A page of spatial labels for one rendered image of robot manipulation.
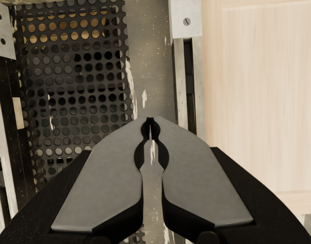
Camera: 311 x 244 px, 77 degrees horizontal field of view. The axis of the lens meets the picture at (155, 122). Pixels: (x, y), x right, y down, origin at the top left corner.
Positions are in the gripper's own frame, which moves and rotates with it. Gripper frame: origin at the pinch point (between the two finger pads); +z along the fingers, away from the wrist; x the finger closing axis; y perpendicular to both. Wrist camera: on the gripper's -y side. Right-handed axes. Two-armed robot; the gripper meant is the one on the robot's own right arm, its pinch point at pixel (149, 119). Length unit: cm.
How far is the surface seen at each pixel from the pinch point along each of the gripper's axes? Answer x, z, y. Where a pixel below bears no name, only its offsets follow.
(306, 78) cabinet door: 37.0, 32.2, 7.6
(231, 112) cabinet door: 20.0, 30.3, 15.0
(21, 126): -32.2, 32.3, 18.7
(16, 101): -32.5, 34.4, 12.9
